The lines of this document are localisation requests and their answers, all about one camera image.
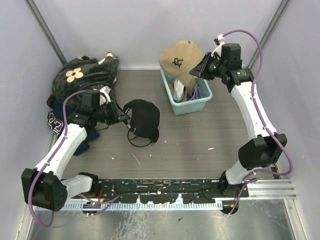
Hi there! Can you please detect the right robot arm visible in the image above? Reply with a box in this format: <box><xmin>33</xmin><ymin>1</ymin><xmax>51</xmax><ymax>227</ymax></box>
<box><xmin>189</xmin><ymin>42</ymin><xmax>287</xmax><ymax>197</ymax></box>

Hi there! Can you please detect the purple cap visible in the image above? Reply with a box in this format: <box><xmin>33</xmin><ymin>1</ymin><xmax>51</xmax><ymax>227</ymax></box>
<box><xmin>186</xmin><ymin>84</ymin><xmax>202</xmax><ymax>101</ymax></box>

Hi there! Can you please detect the aluminium front rail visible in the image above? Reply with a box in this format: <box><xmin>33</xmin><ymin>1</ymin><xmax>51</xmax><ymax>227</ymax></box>
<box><xmin>24</xmin><ymin>179</ymin><xmax>298</xmax><ymax>201</ymax></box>

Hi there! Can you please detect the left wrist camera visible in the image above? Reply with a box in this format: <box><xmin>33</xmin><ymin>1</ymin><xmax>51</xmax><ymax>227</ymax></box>
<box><xmin>99</xmin><ymin>86</ymin><xmax>112</xmax><ymax>106</ymax></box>

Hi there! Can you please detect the black floral fleece blanket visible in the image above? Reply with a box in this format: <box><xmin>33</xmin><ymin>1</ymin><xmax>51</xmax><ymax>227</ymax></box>
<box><xmin>52</xmin><ymin>52</ymin><xmax>120</xmax><ymax>103</ymax></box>

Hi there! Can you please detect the navy jersey garment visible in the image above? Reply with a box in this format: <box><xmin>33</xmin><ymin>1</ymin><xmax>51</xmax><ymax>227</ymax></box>
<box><xmin>46</xmin><ymin>94</ymin><xmax>100</xmax><ymax>156</ymax></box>

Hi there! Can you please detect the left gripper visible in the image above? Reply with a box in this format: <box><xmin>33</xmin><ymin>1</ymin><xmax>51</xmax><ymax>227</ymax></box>
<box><xmin>94</xmin><ymin>98</ymin><xmax>131</xmax><ymax>126</ymax></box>

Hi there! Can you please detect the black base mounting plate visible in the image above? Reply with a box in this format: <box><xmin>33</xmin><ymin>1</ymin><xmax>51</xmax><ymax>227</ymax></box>
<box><xmin>84</xmin><ymin>179</ymin><xmax>249</xmax><ymax>204</ymax></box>

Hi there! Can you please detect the white cap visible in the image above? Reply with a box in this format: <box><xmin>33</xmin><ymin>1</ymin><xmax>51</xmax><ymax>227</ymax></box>
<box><xmin>173</xmin><ymin>78</ymin><xmax>186</xmax><ymax>103</ymax></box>

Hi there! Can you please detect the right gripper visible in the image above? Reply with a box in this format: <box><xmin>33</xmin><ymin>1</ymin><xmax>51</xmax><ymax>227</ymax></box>
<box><xmin>189</xmin><ymin>52</ymin><xmax>226</xmax><ymax>81</ymax></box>

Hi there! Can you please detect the black cap gold logo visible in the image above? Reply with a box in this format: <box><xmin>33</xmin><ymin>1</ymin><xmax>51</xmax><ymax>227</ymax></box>
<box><xmin>123</xmin><ymin>99</ymin><xmax>160</xmax><ymax>148</ymax></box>

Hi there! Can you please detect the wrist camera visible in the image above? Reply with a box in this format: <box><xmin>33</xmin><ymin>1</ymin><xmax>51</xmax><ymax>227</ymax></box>
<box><xmin>211</xmin><ymin>34</ymin><xmax>225</xmax><ymax>57</ymax></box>
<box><xmin>99</xmin><ymin>86</ymin><xmax>112</xmax><ymax>106</ymax></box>

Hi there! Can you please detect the tan cap black logo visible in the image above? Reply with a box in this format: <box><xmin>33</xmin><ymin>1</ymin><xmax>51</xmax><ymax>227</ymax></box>
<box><xmin>158</xmin><ymin>40</ymin><xmax>204</xmax><ymax>87</ymax></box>

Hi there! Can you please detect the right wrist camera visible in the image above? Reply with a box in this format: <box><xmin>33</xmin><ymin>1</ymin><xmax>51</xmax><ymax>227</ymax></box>
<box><xmin>211</xmin><ymin>34</ymin><xmax>225</xmax><ymax>57</ymax></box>

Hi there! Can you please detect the teal plastic bin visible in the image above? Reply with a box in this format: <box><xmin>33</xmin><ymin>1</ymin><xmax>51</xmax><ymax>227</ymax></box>
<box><xmin>160</xmin><ymin>68</ymin><xmax>213</xmax><ymax>116</ymax></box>

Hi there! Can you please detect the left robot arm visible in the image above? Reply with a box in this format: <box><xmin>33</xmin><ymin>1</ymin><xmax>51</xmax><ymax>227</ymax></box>
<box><xmin>21</xmin><ymin>87</ymin><xmax>129</xmax><ymax>212</ymax></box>

